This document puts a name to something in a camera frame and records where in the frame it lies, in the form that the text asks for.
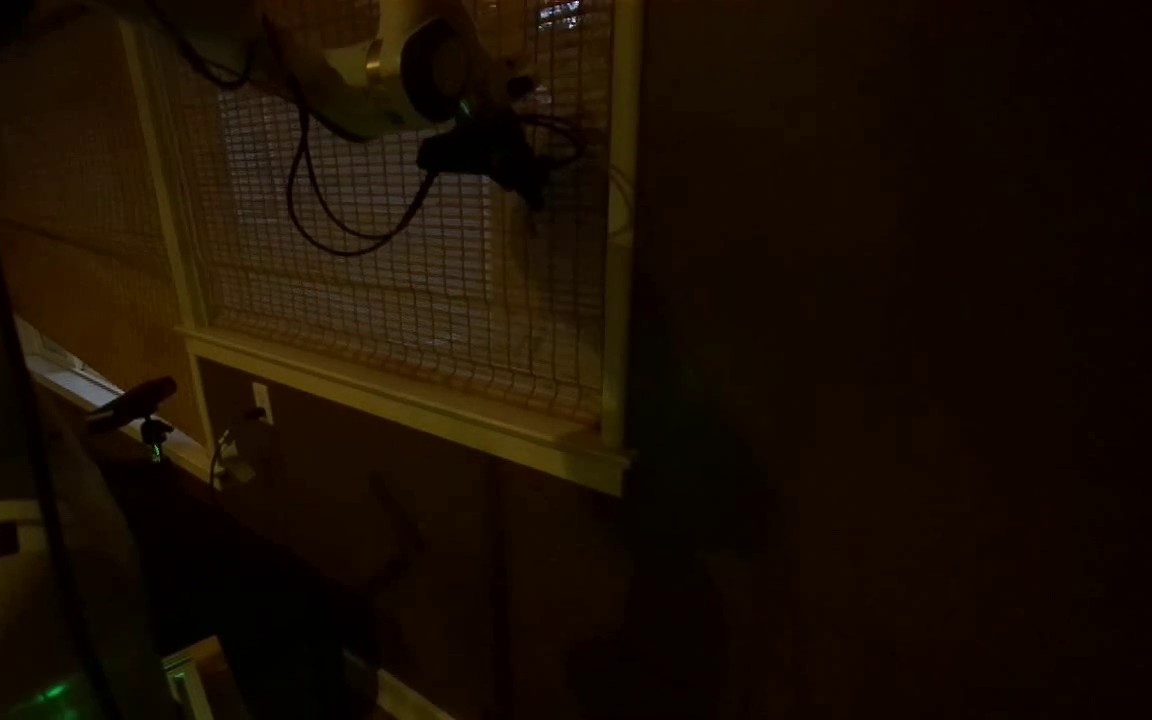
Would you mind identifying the small pale clamp object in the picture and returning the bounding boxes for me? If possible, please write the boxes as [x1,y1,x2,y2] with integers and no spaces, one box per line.
[207,430,261,494]

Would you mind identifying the black camera on stand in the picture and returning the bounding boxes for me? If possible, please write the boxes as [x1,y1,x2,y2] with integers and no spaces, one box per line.
[85,373,183,472]

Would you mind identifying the dark slanted pole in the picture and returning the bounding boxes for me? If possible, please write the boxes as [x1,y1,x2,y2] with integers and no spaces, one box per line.
[0,65,108,720]

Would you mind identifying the pale box frame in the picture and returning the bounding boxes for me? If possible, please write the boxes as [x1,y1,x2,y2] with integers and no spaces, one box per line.
[158,632,258,720]

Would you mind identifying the white wall outlet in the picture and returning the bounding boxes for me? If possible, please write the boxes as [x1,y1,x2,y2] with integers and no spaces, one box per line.
[250,381,281,434]

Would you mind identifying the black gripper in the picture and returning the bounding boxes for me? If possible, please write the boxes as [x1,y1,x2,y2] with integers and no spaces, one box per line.
[414,106,591,220]

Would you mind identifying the white wall ledge rail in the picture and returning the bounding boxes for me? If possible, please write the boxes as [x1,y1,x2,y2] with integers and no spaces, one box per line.
[13,316,214,481]

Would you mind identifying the white window frame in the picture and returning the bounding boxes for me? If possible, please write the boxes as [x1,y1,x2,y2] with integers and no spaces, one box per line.
[112,0,648,461]
[172,322,635,499]

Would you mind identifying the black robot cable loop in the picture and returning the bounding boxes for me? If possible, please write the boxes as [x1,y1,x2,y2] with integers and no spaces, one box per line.
[283,99,449,259]

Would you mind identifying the black hanging cable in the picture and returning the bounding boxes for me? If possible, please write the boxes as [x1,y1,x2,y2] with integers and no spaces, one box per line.
[172,0,263,98]

